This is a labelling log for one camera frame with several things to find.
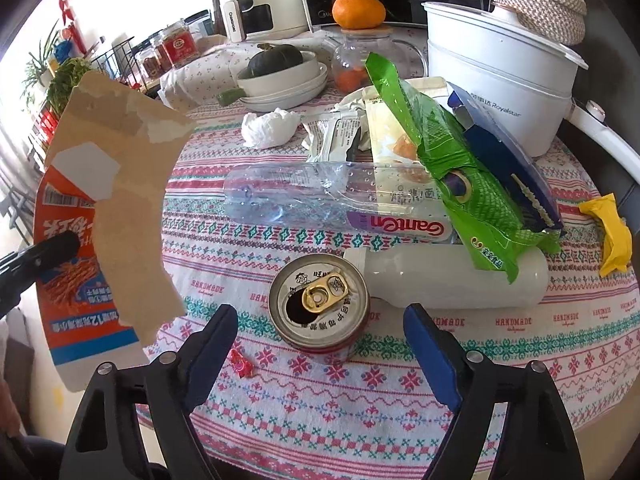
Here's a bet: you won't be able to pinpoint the white plastic bottle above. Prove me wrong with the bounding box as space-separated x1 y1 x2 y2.
343 244 549 310

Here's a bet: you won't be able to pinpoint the orange tangerine on jar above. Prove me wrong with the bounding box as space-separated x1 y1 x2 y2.
332 0 386 30

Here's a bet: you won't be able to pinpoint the small red candy wrapper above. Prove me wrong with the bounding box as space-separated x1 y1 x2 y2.
229 348 254 378

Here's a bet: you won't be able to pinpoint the black wire rack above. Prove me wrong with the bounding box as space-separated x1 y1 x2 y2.
19 8 212 172

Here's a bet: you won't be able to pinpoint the orange white milk carton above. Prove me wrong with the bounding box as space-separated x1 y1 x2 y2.
34 70 195 392

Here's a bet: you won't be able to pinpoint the dark green squash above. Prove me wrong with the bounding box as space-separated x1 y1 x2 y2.
247 44 304 77

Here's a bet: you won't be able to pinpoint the red lidded spice jar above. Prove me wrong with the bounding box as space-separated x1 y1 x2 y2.
160 20 200 68

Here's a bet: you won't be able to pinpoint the crumpled white tissue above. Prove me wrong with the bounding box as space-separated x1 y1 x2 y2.
241 108 300 150

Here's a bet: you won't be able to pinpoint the white dotted cloth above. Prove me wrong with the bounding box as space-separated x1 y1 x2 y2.
158 29 346 111

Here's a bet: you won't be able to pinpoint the glass jar with tangerines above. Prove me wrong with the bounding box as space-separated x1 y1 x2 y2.
323 25 427 94

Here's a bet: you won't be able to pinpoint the green vegetables bunch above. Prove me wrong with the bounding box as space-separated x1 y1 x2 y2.
47 58 92 117

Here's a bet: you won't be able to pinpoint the woven rope basket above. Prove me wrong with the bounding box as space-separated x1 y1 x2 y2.
494 0 588 46

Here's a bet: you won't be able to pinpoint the patterned knit tablecloth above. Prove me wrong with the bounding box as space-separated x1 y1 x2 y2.
146 104 639 479

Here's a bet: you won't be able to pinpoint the green snack bag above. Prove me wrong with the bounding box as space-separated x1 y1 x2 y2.
366 53 560 283

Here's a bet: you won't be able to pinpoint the white electric cooking pot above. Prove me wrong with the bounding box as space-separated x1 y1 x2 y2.
423 1 639 179

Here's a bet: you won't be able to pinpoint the blue snack bag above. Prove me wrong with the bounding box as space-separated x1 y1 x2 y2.
447 82 563 232

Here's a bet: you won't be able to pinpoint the stacked white bowls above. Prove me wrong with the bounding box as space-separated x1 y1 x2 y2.
217 51 329 113

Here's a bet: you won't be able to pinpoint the beige snack packet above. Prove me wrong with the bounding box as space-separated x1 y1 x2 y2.
362 86 431 184

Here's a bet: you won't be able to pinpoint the clear plastic water bottle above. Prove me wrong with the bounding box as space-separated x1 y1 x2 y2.
222 162 454 243

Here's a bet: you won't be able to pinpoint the yellow wrapper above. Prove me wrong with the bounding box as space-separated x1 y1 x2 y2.
578 193 632 278

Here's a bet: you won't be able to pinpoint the red drink can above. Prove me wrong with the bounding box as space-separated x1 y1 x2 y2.
268 254 370 362

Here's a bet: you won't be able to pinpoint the white crumpled wrapper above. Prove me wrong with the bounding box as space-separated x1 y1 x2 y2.
302 104 371 162

